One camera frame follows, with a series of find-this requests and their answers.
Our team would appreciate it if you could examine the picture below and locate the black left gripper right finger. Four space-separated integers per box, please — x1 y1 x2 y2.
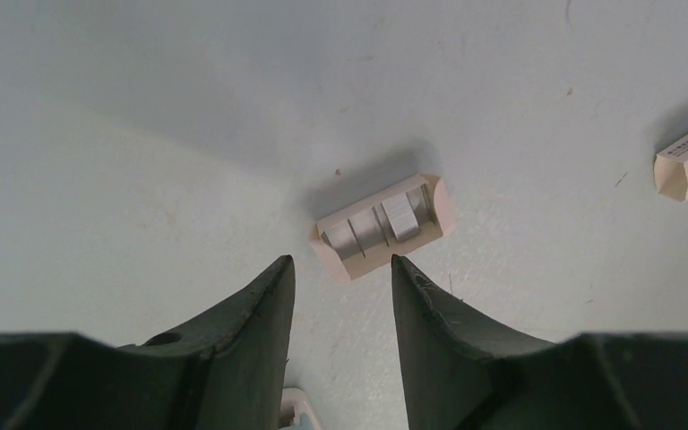
391 255 688 429

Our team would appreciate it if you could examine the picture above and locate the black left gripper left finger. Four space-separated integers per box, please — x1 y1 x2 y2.
0 255 296 429

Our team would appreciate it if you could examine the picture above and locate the white staple tray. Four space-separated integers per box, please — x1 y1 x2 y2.
309 174 457 283

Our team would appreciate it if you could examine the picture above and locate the light blue stapler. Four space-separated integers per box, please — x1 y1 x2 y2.
279 387 323 430

